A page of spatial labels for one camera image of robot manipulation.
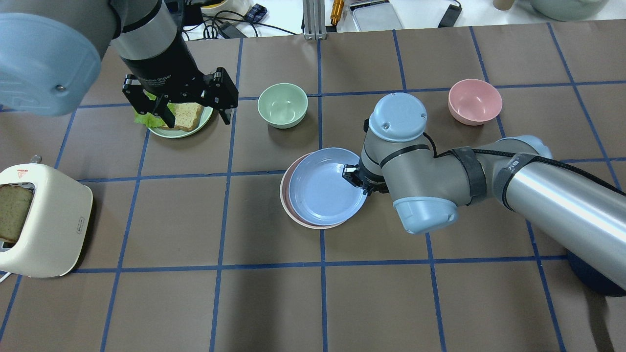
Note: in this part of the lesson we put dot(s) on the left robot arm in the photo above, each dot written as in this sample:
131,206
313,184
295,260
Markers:
52,51

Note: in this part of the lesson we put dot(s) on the orange cylinder tool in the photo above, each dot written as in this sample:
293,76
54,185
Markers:
336,12

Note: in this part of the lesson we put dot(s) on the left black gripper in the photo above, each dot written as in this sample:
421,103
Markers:
164,66

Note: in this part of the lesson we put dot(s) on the bread slice on plate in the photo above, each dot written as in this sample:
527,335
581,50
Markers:
187,116

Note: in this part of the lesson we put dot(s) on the white bowl with toys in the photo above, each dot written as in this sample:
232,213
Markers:
227,7

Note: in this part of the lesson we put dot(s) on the pink bowl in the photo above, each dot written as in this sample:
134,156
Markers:
474,102

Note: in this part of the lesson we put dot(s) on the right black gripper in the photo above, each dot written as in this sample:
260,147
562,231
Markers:
353,177

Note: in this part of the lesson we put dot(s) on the lettuce leaf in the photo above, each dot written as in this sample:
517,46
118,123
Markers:
149,120

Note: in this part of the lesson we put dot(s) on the white toaster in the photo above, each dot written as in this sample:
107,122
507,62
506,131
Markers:
55,227

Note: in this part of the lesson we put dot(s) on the aluminium frame post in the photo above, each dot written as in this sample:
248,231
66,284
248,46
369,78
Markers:
314,19

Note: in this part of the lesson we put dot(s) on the cream plate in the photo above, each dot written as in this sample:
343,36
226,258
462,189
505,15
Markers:
286,204

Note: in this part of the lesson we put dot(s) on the steel mixing bowl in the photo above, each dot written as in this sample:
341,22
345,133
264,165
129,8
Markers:
568,10

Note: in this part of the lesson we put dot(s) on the blue plate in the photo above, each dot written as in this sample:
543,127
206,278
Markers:
317,191

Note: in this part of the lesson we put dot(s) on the black power adapter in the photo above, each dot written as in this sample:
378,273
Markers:
451,15

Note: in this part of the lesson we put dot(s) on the silver metal tray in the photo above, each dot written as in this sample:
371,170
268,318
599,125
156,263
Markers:
375,15

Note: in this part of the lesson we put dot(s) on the green plate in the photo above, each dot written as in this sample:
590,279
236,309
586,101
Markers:
173,134

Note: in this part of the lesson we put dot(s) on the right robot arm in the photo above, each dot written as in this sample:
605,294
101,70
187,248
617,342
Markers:
580,211

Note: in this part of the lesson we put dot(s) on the bread slice in toaster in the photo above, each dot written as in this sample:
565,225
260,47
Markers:
15,203

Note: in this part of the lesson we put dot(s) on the green bowl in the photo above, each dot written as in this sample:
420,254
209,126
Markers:
283,105

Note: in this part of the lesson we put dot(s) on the blue saucepan with lid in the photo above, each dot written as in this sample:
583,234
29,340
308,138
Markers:
592,278

